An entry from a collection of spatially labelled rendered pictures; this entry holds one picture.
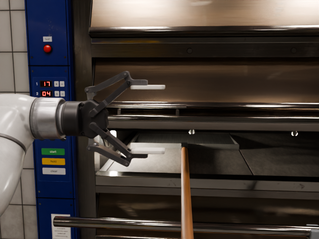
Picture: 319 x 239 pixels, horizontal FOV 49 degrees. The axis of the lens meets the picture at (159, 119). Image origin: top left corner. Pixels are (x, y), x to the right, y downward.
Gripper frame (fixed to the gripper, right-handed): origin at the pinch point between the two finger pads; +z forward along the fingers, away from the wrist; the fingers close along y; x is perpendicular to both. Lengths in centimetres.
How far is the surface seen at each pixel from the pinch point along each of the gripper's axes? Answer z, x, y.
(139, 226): -6.8, -17.7, 32.9
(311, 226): 40, -18, 32
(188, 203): 6.8, -24.3, 28.4
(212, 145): 20, -101, 29
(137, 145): -18, -101, 30
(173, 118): 1.9, -40.8, 6.0
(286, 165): 49, -74, 31
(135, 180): -13, -55, 33
